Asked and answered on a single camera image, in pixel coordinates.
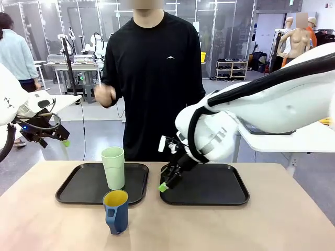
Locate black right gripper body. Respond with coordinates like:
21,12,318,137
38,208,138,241
167,153,198,176

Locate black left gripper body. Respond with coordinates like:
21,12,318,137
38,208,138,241
16,115,61,149

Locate pale green plastic cup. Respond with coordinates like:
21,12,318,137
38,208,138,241
101,146,125,190

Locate person's right forearm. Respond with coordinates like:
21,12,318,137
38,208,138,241
100,77,125,102

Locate person's right hand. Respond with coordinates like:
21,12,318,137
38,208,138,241
94,83,117,108

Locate black plastic serving tray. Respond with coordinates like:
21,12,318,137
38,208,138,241
160,163,250,207
55,162,149,206

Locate grey step stool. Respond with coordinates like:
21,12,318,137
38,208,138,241
83,84,101,104

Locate blue mug with yellow inside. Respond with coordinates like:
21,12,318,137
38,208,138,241
102,190,129,235

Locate black tripod stand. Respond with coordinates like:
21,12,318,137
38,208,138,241
60,36,79,96

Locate grey background work table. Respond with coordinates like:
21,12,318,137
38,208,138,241
44,53,105,103

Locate clear plastic box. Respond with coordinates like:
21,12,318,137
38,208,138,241
47,54,66,65
73,54,95,65

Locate person in black shirt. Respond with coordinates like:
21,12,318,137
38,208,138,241
100,0,207,163

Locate person in light blue top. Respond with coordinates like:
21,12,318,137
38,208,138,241
0,12,42,147

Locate wooden shoe rack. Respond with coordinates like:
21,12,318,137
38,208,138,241
216,58,249,82

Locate large white side table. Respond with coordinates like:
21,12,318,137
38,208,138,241
232,115,335,163

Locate black bags pile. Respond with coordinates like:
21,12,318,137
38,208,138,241
248,51,271,73

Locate black tripod beside mannequins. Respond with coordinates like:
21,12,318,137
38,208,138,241
269,30,285,73

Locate bare beige mannequin dark trousers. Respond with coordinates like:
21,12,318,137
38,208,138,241
277,13,314,67

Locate pale mannequin with orange garment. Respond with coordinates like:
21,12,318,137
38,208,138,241
281,17,295,66

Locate rack of black clothes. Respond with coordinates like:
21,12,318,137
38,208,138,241
313,30,335,48

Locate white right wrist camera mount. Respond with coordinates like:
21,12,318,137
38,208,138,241
158,135,184,155

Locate black right arm cable sleeve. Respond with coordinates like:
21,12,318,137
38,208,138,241
187,52,335,164

